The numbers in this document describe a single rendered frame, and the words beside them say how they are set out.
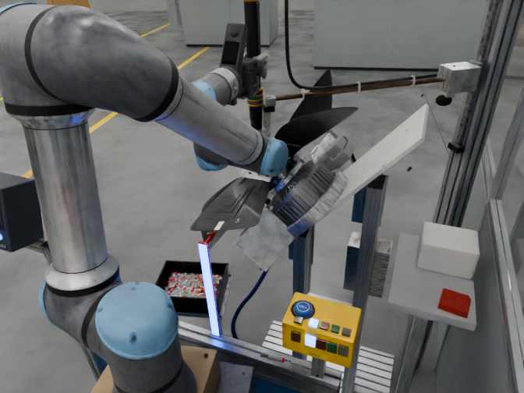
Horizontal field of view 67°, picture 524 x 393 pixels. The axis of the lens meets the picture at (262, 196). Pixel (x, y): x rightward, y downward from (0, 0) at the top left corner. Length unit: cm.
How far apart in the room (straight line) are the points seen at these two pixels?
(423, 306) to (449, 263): 17
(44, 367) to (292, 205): 168
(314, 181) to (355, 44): 559
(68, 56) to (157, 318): 38
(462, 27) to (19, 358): 642
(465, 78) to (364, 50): 544
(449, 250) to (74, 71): 115
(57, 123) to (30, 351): 205
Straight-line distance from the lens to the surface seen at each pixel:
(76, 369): 238
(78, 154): 63
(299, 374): 111
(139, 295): 68
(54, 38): 52
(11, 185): 128
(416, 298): 132
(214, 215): 109
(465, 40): 690
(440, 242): 137
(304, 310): 93
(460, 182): 152
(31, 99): 60
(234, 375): 94
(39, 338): 261
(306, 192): 120
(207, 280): 102
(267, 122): 113
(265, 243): 124
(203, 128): 62
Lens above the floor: 178
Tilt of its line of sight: 33 degrees down
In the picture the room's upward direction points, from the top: 2 degrees counter-clockwise
